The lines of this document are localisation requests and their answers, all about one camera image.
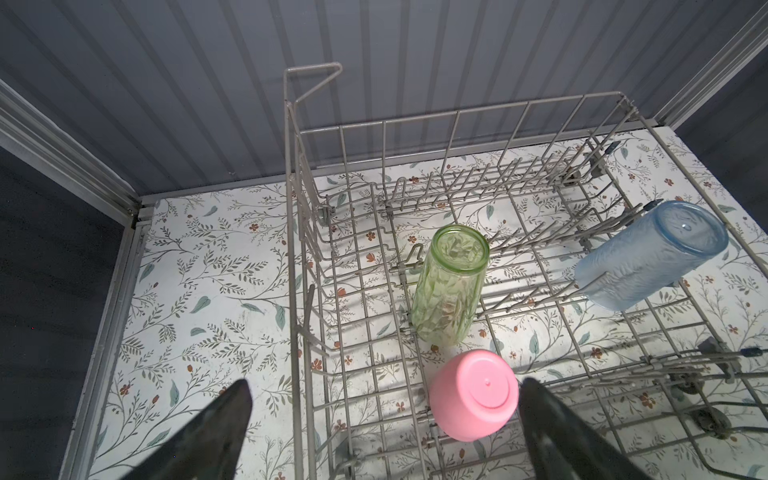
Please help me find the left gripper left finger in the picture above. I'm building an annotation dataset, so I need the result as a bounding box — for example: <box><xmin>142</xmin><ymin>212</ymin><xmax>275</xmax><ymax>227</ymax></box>
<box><xmin>125</xmin><ymin>379</ymin><xmax>252</xmax><ymax>479</ymax></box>

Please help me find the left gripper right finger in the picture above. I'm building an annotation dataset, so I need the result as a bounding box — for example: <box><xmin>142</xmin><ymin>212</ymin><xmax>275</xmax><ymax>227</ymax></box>
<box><xmin>518</xmin><ymin>378</ymin><xmax>649</xmax><ymax>479</ymax></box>

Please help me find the pink cup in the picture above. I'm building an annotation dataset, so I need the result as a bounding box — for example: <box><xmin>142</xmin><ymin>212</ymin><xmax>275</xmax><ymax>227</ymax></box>
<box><xmin>429</xmin><ymin>349</ymin><xmax>519</xmax><ymax>442</ymax></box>

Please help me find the green transparent cup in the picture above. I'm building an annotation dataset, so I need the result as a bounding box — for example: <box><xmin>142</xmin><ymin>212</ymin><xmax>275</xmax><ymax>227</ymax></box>
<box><xmin>410</xmin><ymin>224</ymin><xmax>490</xmax><ymax>347</ymax></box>

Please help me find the blue-grey transparent cup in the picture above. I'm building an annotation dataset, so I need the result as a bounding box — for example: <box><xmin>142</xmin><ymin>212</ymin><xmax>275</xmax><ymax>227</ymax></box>
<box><xmin>574</xmin><ymin>201</ymin><xmax>729</xmax><ymax>311</ymax></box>

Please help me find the grey wire dish rack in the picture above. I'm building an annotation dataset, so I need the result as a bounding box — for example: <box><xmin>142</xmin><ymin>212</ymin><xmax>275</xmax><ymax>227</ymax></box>
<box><xmin>283</xmin><ymin>62</ymin><xmax>767</xmax><ymax>479</ymax></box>

